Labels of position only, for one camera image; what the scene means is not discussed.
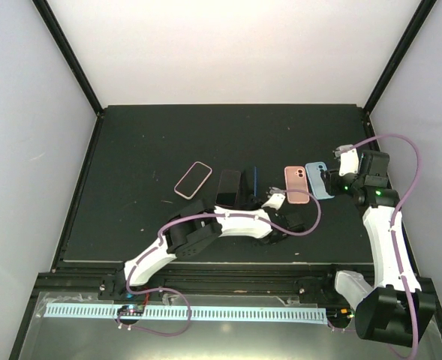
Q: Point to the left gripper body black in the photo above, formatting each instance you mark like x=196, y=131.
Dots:
x=254, y=205

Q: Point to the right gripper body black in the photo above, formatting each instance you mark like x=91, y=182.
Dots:
x=334, y=188

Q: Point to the blue phone black screen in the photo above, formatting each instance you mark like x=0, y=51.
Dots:
x=248, y=184

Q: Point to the light blue phone case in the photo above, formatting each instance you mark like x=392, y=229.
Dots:
x=314, y=172

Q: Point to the black phone pink edge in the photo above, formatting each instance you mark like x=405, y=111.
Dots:
x=228, y=188

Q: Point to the pink cased phone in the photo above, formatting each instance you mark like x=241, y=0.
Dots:
x=296, y=185

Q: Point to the pink phone case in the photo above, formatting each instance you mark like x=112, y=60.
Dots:
x=190, y=183

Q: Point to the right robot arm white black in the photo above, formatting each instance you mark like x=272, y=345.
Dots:
x=394, y=309

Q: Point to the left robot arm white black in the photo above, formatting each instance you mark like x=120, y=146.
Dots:
x=195, y=227

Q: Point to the right small circuit board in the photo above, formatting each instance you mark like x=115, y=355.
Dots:
x=344, y=313

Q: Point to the small circuit board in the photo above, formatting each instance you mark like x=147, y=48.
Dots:
x=344, y=313
x=130, y=310

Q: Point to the left small circuit board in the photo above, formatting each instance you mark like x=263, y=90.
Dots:
x=130, y=310

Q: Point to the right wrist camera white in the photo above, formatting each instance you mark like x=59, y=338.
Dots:
x=348, y=159

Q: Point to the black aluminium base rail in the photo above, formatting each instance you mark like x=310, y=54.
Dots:
x=307, y=282

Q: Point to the right rear black frame post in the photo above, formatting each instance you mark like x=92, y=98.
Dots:
x=408, y=36

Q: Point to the black frame post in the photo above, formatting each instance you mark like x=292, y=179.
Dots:
x=408, y=36
x=58, y=35

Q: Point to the white slotted cable duct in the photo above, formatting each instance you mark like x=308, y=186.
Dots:
x=194, y=313

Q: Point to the left rear black frame post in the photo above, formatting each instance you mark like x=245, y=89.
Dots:
x=58, y=35

